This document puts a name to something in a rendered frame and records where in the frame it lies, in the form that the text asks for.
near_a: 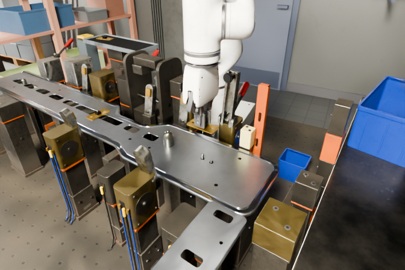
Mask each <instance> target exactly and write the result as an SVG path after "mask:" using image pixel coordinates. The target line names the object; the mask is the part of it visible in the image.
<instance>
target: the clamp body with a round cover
mask: <svg viewBox="0 0 405 270"><path fill-rule="evenodd" d="M89 79H90V84H91V88H92V93H93V96H96V97H98V98H101V99H104V100H106V101H109V102H112V103H114V104H117V105H119V106H120V102H119V94H118V87H117V83H116V81H115V75H114V71H112V70H110V69H101V70H98V71H96V72H92V73H90V74H89ZM118 102H119V104H118ZM114 121H115V125H120V124H121V123H122V122H120V121H117V120H115V119H114Z"/></svg>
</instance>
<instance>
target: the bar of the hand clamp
mask: <svg viewBox="0 0 405 270"><path fill-rule="evenodd" d="M223 79H224V81H225V90H224V100H223V106H222V115H221V125H223V123H224V122H225V121H224V118H225V117H226V115H227V112H228V113H230V118H229V123H228V127H229V128H231V127H230V124H231V120H232V118H233V117H234V116H235V111H236V103H237V94H238V90H239V81H240V72H239V71H234V70H228V71H227V73H226V74H224V76H223Z"/></svg>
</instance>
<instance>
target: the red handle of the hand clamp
mask: <svg viewBox="0 0 405 270"><path fill-rule="evenodd" d="M249 86H250V84H249V82H247V81H246V82H244V83H243V85H242V87H241V88H240V90H239V92H238V94H237V103H236V109H237V107H238V105H239V103H240V101H241V100H242V98H243V97H244V95H245V94H246V91H247V90H248V88H249ZM229 118H230V113H228V114H227V115H226V117H225V118H224V121H225V122H227V123H229Z"/></svg>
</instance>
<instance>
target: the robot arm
mask: <svg viewBox="0 0 405 270"><path fill-rule="evenodd" d="M227 1H228V2H229V3H227ZM255 23H256V12H255V3H254V0H183V31H184V59H185V61H186V64H187V65H185V69H184V77H183V103H184V104H187V110H186V111H187V112H189V113H193V114H194V125H195V126H197V127H200V128H203V129H204V128H205V127H206V122H207V124H212V125H215V126H219V123H218V116H219V114H220V113H222V106H223V100H224V90H225V81H224V79H223V76H224V74H226V73H227V71H228V70H230V69H231V68H232V67H233V66H234V65H235V64H236V63H237V62H238V60H239V59H240V57H241V55H242V52H243V43H242V41H241V40H243V39H247V38H249V37H251V35H252V34H253V32H254V30H255ZM218 62H220V64H218ZM198 107H199V109H198Z"/></svg>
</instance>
